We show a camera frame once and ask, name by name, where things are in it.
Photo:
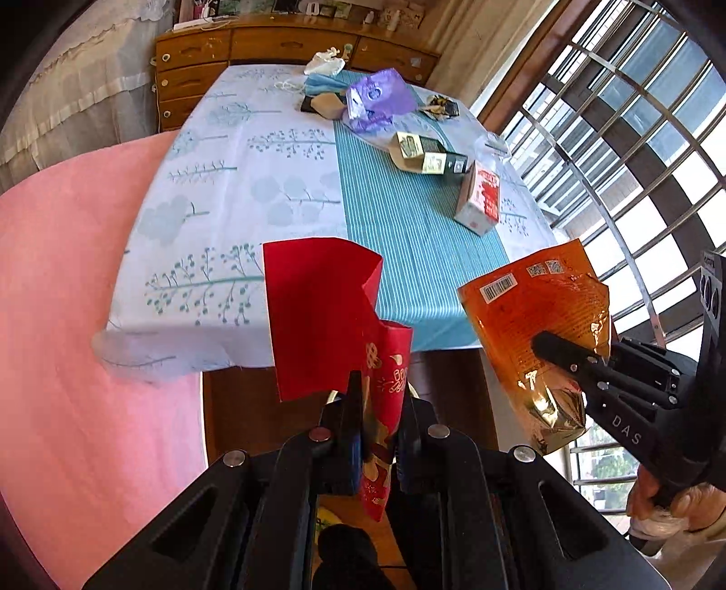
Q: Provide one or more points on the white power strip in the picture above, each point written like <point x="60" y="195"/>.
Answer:
<point x="204" y="24"/>

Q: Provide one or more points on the red white carton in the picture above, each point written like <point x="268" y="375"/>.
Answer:
<point x="482" y="198"/>

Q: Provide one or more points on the table with floral cloth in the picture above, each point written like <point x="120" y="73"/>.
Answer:
<point x="227" y="187"/>

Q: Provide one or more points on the red paper envelope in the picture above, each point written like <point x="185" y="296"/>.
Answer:
<point x="317" y="312"/>

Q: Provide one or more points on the orange snack bag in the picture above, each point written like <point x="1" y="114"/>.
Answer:
<point x="527" y="300"/>

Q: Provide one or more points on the clear plastic wrapper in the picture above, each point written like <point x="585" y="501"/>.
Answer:
<point x="496" y="146"/>

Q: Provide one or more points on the beige gift bag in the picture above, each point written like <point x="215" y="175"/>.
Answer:
<point x="404" y="16"/>

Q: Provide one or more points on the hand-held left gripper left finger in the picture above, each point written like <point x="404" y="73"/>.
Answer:
<point x="354" y="454"/>

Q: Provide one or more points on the lace-covered cabinet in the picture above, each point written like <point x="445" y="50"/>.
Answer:
<point x="85" y="85"/>

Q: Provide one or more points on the wooden table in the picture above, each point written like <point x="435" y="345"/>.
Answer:
<point x="238" y="408"/>

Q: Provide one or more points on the person's right hand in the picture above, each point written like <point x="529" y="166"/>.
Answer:
<point x="700" y="505"/>

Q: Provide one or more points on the dark green carton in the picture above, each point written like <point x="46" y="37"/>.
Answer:
<point x="431" y="156"/>

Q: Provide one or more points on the wooden dresser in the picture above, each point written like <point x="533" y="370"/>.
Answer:
<point x="255" y="45"/>

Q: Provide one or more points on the crumpled black yellow wrapper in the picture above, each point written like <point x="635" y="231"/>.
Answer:
<point x="439" y="106"/>

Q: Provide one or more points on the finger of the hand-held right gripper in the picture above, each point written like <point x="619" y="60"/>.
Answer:
<point x="561" y="352"/>
<point x="652" y="363"/>

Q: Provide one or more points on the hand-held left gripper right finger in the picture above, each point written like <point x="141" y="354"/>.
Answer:
<point x="419" y="454"/>

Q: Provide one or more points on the blue face mask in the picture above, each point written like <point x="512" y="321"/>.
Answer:
<point x="323" y="85"/>

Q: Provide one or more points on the metal window grille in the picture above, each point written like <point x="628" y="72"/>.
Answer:
<point x="624" y="113"/>

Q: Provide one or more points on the purple plastic bag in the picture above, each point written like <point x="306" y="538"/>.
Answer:
<point x="380" y="96"/>

